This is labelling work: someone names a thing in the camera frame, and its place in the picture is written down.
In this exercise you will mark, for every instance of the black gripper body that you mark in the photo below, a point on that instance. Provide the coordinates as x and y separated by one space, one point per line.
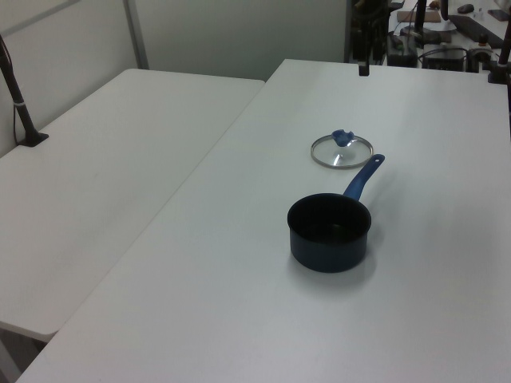
368 38

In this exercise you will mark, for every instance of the glass lid with blue knob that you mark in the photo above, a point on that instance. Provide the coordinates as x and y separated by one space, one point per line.
341 156

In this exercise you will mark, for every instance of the dark blue saucepan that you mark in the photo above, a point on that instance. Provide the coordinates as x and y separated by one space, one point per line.
327 247

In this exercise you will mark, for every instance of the black box with green light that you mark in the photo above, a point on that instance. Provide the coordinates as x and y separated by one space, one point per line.
401 52

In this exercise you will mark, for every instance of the brown board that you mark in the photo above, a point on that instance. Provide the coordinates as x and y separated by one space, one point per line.
407 16

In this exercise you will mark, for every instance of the black stand with round base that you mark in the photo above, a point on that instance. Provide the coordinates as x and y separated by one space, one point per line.
421 36

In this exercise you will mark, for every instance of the black electronics unit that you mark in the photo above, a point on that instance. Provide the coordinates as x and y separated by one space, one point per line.
445 60

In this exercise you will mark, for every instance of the dark computer mouse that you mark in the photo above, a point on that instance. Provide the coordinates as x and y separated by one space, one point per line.
465 8

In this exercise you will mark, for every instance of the black keyboard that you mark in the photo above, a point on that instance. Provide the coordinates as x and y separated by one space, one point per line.
475 27

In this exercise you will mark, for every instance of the black clamped camera pole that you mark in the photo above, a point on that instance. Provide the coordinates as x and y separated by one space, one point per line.
498 73

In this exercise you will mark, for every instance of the grey metal partition post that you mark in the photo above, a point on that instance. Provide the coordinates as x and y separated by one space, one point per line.
137 36

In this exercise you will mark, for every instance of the black camera pole with base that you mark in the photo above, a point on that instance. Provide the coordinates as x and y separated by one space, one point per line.
24 115

